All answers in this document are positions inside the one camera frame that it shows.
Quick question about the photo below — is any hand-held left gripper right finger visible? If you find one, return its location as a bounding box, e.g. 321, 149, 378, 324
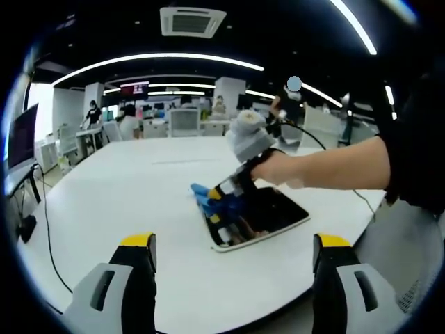
311, 233, 407, 334

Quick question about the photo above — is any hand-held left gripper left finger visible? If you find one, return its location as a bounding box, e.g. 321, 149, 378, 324
62, 232, 158, 334

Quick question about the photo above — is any black tray with white rim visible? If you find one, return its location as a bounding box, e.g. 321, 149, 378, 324
197, 186, 312, 254

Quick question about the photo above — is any person's right hand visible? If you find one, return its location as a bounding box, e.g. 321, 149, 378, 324
250, 150, 306, 191

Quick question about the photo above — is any white mesh office chair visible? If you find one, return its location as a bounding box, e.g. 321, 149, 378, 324
169, 108, 202, 138

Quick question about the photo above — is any white chair back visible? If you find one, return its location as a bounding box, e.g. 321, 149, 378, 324
303, 104, 346, 149

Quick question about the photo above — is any grey mesh office chair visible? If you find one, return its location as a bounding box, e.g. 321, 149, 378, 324
350, 197, 445, 316

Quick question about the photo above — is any ceiling light strip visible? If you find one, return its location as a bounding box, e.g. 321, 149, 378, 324
327, 0, 379, 56
51, 52, 266, 86

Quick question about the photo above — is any black power adapter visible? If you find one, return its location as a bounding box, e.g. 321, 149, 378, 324
18, 214, 38, 244

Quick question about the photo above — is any ceiling air conditioner unit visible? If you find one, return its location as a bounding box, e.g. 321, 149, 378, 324
159, 6, 228, 38

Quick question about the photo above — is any dark computer monitor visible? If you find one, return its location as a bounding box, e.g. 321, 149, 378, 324
6, 102, 40, 172

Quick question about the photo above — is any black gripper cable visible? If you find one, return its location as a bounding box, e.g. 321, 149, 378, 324
263, 120, 328, 151

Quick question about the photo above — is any black monitor cable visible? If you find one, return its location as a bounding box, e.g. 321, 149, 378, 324
33, 162, 74, 294

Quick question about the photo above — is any red wall screen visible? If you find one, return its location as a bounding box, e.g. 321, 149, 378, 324
120, 81, 151, 96

